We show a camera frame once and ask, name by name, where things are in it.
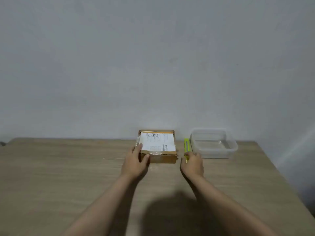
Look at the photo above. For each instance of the person's right hand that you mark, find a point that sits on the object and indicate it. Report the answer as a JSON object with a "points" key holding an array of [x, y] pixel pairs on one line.
{"points": [[193, 167]]}

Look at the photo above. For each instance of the person's left hand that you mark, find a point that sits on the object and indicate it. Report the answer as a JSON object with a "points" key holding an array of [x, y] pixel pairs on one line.
{"points": [[133, 165]]}

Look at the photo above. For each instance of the person's right thumb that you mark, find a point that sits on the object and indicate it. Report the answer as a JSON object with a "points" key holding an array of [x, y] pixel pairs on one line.
{"points": [[183, 162]]}

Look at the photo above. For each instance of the person's left thumb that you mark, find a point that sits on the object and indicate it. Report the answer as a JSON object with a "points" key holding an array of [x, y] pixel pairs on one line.
{"points": [[145, 160]]}

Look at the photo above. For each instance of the yellow-green utility knife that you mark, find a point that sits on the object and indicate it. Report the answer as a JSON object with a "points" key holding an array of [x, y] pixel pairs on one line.
{"points": [[187, 144]]}

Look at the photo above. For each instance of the cardboard box with white label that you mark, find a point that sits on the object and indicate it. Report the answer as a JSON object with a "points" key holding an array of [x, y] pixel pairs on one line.
{"points": [[160, 144]]}

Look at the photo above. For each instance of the person's right forearm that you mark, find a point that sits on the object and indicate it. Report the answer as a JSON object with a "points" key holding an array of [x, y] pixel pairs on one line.
{"points": [[221, 208]]}

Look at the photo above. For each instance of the person's left forearm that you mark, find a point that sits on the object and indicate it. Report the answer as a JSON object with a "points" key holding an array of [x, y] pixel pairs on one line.
{"points": [[103, 208]]}

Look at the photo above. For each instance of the clear plastic container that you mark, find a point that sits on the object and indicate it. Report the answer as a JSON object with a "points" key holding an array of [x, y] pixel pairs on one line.
{"points": [[213, 144]]}

